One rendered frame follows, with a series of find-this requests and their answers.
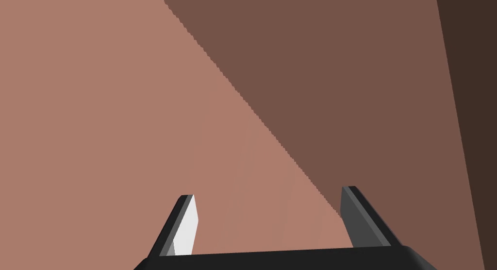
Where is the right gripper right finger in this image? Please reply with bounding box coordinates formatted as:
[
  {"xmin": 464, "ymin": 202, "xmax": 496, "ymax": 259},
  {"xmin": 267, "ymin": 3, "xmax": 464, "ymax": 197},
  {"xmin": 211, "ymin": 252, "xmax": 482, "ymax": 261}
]
[{"xmin": 340, "ymin": 186, "xmax": 403, "ymax": 249}]

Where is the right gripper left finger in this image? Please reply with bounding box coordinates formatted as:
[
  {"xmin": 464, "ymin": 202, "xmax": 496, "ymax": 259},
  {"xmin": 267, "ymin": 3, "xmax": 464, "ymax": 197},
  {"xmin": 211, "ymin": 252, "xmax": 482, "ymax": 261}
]
[{"xmin": 148, "ymin": 194, "xmax": 199, "ymax": 258}]

